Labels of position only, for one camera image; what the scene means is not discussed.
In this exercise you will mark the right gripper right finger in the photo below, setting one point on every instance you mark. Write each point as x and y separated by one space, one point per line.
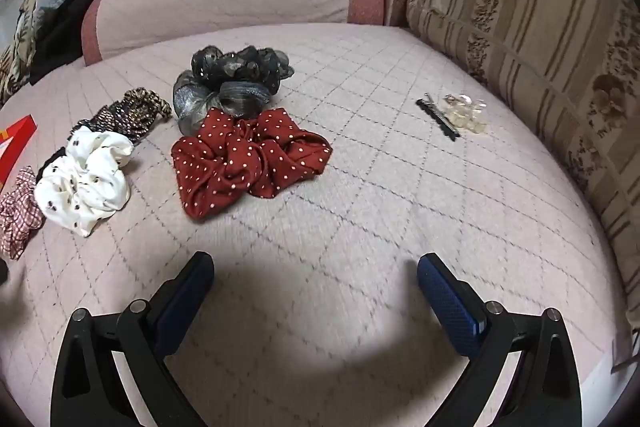
544 389

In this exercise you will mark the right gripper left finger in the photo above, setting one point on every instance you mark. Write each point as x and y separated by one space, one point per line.
87 389

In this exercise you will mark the red white plaid scrunchie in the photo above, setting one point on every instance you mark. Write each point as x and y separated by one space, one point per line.
20 214

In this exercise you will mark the white black-dotted scrunchie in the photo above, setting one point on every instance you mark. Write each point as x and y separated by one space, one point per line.
86 185

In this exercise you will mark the red polka dot scrunchie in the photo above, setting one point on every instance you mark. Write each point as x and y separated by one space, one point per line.
229 158

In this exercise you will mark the leopard print scrunchie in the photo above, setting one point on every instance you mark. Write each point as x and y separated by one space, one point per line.
133 116

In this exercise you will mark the black sheer organza scrunchie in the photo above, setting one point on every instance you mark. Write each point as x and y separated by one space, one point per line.
240 84

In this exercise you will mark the red cardboard box tray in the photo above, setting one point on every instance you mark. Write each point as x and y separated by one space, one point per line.
13 140

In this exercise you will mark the clear pearl hair clip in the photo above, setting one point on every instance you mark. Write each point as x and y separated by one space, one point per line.
465 113

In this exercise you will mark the black hair clip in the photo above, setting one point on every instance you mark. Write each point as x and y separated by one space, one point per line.
427 104

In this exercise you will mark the floral beige brown cloth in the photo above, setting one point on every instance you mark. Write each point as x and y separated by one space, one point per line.
16 59

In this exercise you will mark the striped beige brown cushion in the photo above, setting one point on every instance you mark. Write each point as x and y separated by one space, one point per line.
570 70

